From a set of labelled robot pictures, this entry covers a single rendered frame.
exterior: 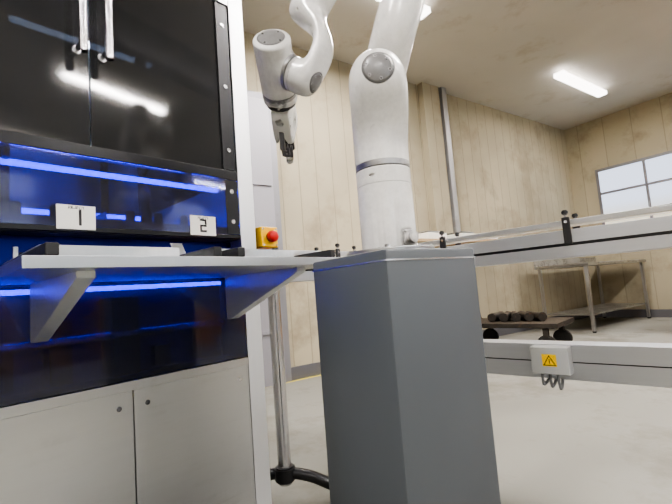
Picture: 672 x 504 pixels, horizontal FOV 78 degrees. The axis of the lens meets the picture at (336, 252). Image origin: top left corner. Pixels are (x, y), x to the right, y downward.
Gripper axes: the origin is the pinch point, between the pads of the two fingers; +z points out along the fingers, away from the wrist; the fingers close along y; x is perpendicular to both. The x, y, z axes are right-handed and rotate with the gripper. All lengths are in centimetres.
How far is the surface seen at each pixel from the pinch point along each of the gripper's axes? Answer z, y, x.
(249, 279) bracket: 24.0, -29.9, 9.8
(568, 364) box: 54, -37, -92
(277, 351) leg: 73, -34, 8
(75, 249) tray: -17, -48, 31
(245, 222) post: 28.7, -6.0, 16.9
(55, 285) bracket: -13, -54, 35
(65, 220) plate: -3, -32, 49
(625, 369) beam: 49, -40, -107
